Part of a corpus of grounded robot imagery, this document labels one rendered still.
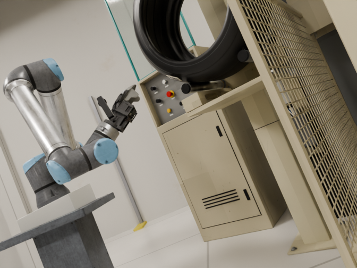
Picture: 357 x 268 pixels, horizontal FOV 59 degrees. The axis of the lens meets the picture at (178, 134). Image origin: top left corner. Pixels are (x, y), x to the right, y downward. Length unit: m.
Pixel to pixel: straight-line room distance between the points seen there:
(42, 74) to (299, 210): 1.36
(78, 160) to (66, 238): 0.80
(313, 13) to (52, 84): 1.17
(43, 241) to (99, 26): 3.27
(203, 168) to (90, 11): 3.11
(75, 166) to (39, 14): 4.01
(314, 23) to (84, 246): 1.52
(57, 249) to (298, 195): 1.27
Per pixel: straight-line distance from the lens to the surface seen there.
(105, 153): 1.12
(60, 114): 1.68
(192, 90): 1.35
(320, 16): 1.47
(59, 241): 1.86
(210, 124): 2.09
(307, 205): 1.66
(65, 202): 1.78
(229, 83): 1.62
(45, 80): 1.55
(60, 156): 1.13
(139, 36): 1.45
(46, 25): 4.89
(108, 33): 4.52
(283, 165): 1.62
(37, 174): 1.91
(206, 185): 2.22
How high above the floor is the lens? 0.66
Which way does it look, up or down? 3 degrees up
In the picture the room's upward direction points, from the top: 23 degrees counter-clockwise
